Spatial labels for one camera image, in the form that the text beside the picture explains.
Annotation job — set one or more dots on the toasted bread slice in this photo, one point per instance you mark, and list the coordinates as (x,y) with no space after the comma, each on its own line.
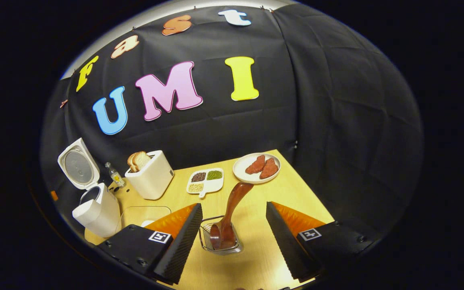
(142,159)
(132,162)

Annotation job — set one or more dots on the white toaster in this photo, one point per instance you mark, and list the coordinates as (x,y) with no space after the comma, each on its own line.
(153,181)

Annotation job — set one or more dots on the clear box of rice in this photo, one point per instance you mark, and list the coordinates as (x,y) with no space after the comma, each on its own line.
(145,215)

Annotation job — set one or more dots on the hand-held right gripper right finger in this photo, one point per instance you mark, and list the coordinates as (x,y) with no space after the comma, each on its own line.
(286,243)

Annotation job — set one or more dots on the white rice cooker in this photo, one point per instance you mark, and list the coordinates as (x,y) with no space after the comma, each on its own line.
(98,213)

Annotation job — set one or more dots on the copper clip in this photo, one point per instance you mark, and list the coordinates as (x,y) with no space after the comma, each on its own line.
(63,103)

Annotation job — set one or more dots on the small glass bottle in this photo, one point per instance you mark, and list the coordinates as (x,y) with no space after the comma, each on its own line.
(116,177)

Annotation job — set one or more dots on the brown wooden spoon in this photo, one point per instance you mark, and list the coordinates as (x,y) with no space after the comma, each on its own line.
(234,201)

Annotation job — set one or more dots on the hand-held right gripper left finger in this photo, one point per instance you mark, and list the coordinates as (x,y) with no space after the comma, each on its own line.
(181,243)

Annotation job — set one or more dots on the white round plate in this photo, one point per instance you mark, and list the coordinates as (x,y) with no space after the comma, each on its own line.
(242,169)

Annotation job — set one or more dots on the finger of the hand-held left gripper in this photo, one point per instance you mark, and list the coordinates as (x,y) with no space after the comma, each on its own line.
(54,195)

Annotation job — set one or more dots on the white divided grain dish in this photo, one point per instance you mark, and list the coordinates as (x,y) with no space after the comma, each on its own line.
(207,182)

